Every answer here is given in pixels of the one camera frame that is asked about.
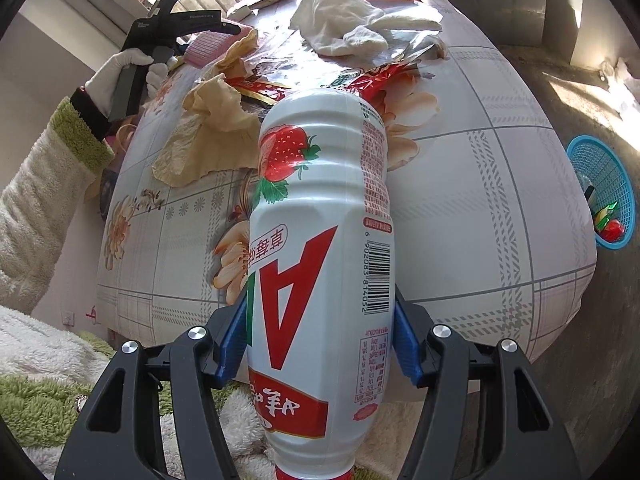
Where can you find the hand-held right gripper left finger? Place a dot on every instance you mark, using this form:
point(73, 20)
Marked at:
point(234, 345)

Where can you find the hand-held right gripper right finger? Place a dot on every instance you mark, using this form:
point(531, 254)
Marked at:
point(405, 345)

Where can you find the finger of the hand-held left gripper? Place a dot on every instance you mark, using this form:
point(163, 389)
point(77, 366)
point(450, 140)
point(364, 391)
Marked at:
point(205, 22)

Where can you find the white cloth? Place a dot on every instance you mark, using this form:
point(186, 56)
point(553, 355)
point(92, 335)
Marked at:
point(345, 15)

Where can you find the white strawberry drink bottle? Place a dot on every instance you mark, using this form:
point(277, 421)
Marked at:
point(310, 210)

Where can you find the red cartoon snack bag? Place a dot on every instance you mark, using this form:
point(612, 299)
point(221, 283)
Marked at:
point(395, 77)

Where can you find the blue plastic wastebasket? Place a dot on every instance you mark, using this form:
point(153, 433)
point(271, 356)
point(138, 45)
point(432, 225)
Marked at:
point(595, 170)

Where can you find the person's left forearm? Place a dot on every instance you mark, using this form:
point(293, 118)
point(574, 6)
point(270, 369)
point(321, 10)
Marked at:
point(35, 210)

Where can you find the person's left hand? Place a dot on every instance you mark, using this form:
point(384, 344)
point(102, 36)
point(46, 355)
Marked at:
point(107, 80)

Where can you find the pink packet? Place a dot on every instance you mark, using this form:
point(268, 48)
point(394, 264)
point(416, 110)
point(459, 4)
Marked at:
point(210, 50)

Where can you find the flat cardboard box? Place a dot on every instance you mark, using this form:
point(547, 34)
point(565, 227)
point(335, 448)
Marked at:
point(265, 2)

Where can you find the small red gold wrapper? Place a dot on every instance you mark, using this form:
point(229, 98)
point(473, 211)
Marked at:
point(260, 91)

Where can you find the black wristband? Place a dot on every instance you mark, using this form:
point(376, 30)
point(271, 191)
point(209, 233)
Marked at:
point(90, 112)

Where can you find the table with checked tablecloth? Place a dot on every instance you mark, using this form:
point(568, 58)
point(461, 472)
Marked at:
point(475, 185)

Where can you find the grey cabinet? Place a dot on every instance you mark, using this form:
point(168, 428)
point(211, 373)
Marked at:
point(490, 5)

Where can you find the white plastic bag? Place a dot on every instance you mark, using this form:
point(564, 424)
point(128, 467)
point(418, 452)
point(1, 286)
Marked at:
point(622, 82)

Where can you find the white wall socket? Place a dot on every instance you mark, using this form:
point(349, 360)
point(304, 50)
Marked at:
point(68, 317)

